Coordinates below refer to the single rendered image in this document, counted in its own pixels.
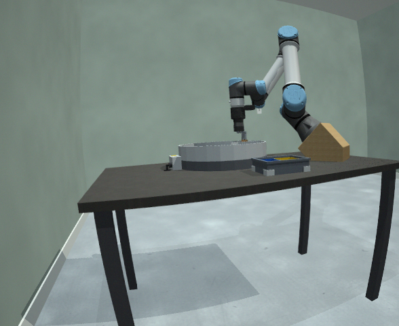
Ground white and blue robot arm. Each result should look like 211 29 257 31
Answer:
229 26 321 142

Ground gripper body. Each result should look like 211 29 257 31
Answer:
229 98 255 132

